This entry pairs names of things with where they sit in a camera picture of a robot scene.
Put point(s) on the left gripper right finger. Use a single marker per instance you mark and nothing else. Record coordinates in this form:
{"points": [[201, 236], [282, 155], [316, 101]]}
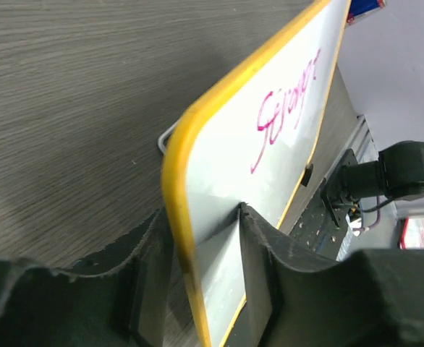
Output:
{"points": [[296, 297]]}

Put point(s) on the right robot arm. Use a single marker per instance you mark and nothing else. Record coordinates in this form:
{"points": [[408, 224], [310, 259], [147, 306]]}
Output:
{"points": [[397, 174]]}

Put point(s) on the energy drink can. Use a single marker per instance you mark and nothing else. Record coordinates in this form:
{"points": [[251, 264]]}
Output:
{"points": [[360, 8]]}

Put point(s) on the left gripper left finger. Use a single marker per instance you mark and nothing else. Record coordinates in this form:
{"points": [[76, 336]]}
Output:
{"points": [[115, 297]]}

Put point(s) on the metal wire whiteboard stand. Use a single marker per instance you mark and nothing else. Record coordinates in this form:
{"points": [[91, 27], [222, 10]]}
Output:
{"points": [[164, 137]]}

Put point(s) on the yellow framed whiteboard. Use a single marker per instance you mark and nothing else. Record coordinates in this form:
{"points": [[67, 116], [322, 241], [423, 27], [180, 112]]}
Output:
{"points": [[247, 139]]}

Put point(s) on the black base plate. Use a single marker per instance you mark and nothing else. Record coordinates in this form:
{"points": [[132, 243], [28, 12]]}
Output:
{"points": [[316, 230]]}

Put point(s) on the right whiteboard foot clip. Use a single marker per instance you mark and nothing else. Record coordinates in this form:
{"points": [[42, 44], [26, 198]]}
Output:
{"points": [[307, 175]]}

